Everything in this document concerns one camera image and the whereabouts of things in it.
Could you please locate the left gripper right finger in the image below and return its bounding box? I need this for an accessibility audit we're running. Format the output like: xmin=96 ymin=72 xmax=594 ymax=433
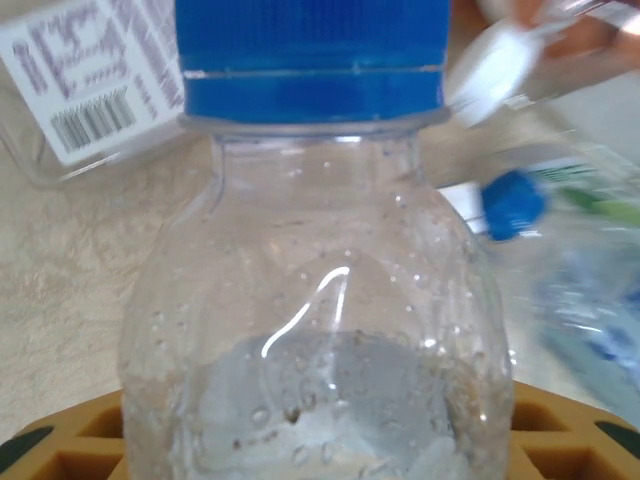
xmin=509 ymin=382 xmax=640 ymax=480

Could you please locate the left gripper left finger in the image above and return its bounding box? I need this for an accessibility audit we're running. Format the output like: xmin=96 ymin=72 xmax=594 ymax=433
xmin=0 ymin=392 xmax=126 ymax=480

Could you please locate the clear bottle blue text label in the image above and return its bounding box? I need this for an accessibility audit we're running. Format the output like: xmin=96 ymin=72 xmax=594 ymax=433
xmin=479 ymin=159 xmax=640 ymax=431

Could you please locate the rectangular bottle purple white label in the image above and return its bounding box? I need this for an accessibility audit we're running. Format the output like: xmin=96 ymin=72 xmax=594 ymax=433
xmin=0 ymin=0 xmax=186 ymax=189

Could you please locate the clear bottle white cap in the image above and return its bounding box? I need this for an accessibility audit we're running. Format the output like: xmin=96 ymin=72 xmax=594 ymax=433
xmin=442 ymin=0 xmax=640 ymax=131

